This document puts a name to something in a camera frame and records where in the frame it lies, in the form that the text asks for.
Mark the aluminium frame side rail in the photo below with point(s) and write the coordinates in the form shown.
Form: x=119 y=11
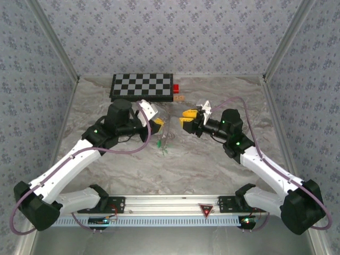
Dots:
x=64 y=119
x=278 y=119

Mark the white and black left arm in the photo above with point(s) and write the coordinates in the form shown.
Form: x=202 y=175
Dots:
x=66 y=164

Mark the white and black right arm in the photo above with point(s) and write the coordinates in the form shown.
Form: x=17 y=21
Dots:
x=265 y=167

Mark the small red block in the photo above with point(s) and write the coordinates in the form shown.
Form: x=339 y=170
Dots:
x=176 y=89

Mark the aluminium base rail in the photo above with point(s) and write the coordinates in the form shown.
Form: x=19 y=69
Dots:
x=164 y=203

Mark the small wooden block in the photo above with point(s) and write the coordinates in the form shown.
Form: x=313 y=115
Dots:
x=178 y=98

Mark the clear plastic bag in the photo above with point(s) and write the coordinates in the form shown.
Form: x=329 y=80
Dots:
x=167 y=125

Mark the aluminium frame post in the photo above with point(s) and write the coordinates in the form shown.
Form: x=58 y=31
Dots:
x=56 y=40
x=287 y=40

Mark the red triangle stop sign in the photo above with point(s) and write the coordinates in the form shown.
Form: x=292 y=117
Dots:
x=206 y=210

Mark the black and grey chessboard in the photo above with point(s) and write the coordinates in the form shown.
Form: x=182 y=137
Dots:
x=140 y=85

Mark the small circuit board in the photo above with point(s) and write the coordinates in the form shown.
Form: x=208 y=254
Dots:
x=98 y=220
x=247 y=221

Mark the grey metal panel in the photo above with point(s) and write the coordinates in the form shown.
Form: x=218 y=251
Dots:
x=172 y=241

